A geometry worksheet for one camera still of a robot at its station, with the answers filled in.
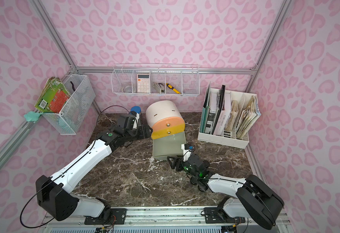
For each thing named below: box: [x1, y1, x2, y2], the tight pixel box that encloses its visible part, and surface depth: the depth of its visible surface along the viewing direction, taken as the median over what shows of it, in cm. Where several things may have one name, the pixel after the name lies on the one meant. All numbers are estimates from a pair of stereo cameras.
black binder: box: [211, 84, 226, 135], surface depth 86 cm
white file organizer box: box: [197, 86, 258, 150], surface depth 97 cm
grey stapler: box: [152, 82, 166, 94], surface depth 100 cm
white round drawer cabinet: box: [145, 99, 186, 140], surface depth 92 cm
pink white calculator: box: [136, 73, 151, 94], surface depth 97 cm
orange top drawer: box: [151, 116, 186, 132], surface depth 87 cm
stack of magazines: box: [223, 95, 262, 140], surface depth 92 cm
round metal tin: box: [121, 85, 133, 93], surface depth 99 cm
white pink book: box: [213, 92, 232, 136], surface depth 91 cm
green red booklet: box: [34, 76, 72, 114], surface depth 73 cm
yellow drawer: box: [151, 122, 186, 140], surface depth 92 cm
